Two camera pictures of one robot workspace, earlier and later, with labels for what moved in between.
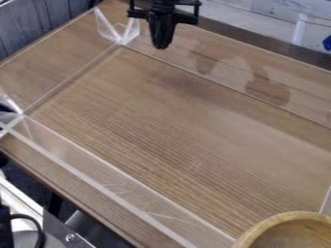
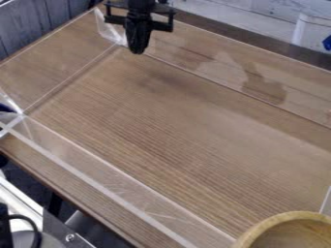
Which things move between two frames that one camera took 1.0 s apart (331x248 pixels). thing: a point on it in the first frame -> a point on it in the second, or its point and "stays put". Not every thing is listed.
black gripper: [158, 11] -> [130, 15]
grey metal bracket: [62, 232] stays put
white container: [309, 31] stays put
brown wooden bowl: [293, 230] stays put
